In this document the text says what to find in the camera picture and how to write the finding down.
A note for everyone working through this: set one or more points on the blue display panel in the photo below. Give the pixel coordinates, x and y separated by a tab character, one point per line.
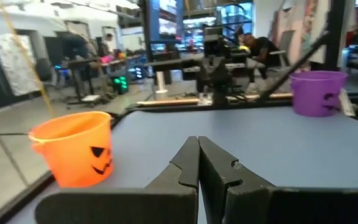
166	20

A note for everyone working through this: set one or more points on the black diagonal beam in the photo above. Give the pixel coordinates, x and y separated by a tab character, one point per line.
291	68

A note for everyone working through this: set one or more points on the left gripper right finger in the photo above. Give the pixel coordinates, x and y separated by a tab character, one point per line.
275	205

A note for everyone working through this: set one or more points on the purple plastic bucket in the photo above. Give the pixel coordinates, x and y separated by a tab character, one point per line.
315	93

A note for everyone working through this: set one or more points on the black upright post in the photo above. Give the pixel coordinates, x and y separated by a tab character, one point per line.
334	34

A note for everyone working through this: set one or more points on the black desk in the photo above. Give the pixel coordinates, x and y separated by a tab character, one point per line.
84	77

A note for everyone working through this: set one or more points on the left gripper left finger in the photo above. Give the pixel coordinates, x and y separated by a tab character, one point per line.
154	205

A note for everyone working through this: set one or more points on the blue-grey table mat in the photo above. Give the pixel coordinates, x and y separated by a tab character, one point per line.
259	140

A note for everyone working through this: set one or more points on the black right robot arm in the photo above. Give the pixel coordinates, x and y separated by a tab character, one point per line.
217	71

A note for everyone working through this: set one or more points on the orange pumpkin face bucket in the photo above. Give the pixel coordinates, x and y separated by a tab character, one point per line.
73	152

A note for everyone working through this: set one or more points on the white patterned cloth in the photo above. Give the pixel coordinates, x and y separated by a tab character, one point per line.
14	62

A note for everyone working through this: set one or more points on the person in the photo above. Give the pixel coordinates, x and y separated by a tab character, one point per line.
261	49

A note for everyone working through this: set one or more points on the computer with green lights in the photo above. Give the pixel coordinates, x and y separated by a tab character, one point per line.
120	84

